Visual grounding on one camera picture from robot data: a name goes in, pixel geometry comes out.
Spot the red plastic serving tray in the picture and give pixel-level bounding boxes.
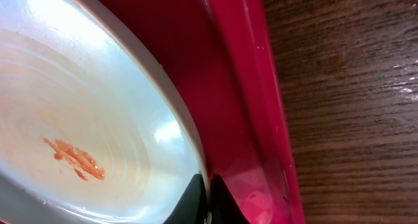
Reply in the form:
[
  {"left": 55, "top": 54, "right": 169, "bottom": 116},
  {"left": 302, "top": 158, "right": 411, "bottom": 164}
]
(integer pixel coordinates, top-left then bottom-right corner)
[{"left": 99, "top": 0, "right": 304, "bottom": 223}]

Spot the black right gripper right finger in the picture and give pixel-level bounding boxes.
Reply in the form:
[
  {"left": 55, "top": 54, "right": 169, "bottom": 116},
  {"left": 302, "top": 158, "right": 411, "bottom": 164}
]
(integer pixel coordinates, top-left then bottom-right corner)
[{"left": 210, "top": 174, "right": 249, "bottom": 224}]

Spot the white plate with ketchup blob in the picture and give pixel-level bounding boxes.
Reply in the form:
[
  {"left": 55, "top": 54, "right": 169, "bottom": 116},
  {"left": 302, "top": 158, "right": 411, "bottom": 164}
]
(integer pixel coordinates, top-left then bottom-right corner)
[{"left": 1, "top": 0, "right": 208, "bottom": 223}]

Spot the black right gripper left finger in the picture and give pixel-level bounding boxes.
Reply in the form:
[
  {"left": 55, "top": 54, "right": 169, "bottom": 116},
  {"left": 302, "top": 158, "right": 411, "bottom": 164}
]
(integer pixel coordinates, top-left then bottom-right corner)
[{"left": 163, "top": 174, "right": 207, "bottom": 224}]

